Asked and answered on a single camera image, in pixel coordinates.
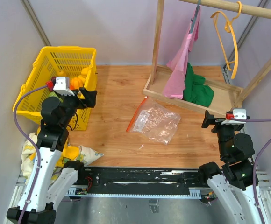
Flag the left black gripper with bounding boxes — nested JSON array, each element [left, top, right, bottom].
[[57, 87, 97, 127]]

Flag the clear zip bag orange zipper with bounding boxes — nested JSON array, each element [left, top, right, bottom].
[[126, 96, 181, 145]]

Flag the green cabbage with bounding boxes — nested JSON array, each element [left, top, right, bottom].
[[48, 91, 63, 102]]

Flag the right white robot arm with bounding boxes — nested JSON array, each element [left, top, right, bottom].
[[197, 109, 269, 224]]

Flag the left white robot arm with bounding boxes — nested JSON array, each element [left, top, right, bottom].
[[7, 87, 97, 224]]

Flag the yellow bell pepper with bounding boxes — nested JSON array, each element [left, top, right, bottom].
[[70, 77, 84, 90]]

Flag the wooden clothes rack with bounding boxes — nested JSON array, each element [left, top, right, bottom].
[[143, 0, 271, 118]]

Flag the yellow bananas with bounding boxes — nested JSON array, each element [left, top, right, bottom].
[[78, 67, 89, 84]]

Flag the green cloth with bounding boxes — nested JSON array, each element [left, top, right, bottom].
[[182, 63, 214, 107]]

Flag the yellow plastic basket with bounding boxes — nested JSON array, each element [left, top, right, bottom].
[[16, 46, 98, 125]]

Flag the yellow lemon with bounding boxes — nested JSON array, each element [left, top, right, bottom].
[[57, 70, 67, 77]]

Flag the pink cloth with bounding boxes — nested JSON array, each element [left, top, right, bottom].
[[162, 9, 201, 99]]

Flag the yellow patterned cloth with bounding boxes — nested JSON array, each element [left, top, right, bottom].
[[21, 127, 104, 192]]

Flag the yellow clothes hanger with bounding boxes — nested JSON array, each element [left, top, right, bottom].
[[210, 0, 243, 80]]

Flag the grey clothes hanger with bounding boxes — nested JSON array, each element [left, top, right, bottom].
[[189, 0, 201, 34]]

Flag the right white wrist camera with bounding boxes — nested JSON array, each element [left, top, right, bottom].
[[221, 108, 247, 125]]

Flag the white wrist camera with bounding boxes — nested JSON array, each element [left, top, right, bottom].
[[221, 108, 247, 125], [46, 77, 79, 96]]

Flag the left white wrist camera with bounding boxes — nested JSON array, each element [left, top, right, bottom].
[[46, 77, 79, 96]]

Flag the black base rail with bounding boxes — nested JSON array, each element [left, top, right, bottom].
[[66, 167, 210, 199]]

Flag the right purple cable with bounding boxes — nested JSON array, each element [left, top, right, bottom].
[[231, 118, 271, 224]]

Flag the purple cable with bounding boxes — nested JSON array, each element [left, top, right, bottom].
[[231, 118, 271, 224], [13, 84, 49, 224]]

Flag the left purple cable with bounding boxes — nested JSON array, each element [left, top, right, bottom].
[[13, 84, 49, 224]]

